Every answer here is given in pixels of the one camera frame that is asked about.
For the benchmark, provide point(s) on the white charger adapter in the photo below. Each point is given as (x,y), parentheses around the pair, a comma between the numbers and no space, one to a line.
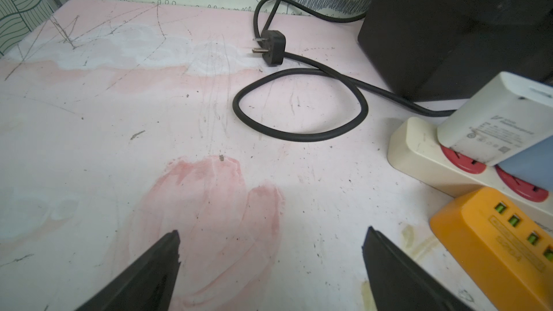
(507,116)

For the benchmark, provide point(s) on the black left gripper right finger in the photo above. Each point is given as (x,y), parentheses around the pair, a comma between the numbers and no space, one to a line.
(398,283)

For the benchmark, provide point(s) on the blue plug adapter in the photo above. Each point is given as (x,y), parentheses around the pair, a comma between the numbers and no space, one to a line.
(533,165)

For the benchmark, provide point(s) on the cream power strip red sockets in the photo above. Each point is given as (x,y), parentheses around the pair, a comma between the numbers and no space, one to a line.
(414,150)

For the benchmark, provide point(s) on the orange USB power strip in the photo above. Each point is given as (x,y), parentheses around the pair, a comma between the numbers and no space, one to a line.
(506,254)

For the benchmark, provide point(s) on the yellow black toolbox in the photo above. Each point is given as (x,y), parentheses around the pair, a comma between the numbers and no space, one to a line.
(428,50)

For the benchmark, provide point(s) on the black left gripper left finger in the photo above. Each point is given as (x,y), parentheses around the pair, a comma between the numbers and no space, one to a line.
(147,284)

